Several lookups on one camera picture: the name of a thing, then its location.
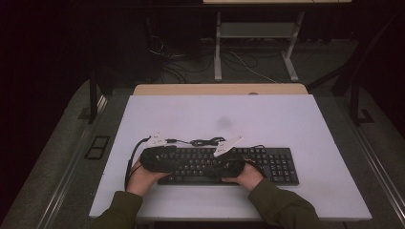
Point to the person's left hand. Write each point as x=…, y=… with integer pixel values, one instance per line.
x=143, y=179

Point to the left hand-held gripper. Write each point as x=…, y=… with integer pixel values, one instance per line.
x=156, y=156

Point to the white metal desk frame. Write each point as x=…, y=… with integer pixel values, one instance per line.
x=218, y=47

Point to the black computer keyboard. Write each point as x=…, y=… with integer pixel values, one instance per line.
x=280, y=165

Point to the metal floor rail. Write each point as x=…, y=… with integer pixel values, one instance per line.
x=379, y=168
x=73, y=159

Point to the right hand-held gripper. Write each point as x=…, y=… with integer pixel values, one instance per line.
x=230, y=163

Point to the person's right hand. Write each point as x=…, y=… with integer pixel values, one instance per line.
x=246, y=179

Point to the black floor socket frames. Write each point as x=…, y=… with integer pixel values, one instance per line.
x=97, y=148

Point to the black metal stand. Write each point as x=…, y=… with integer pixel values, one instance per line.
x=93, y=101
x=355, y=101

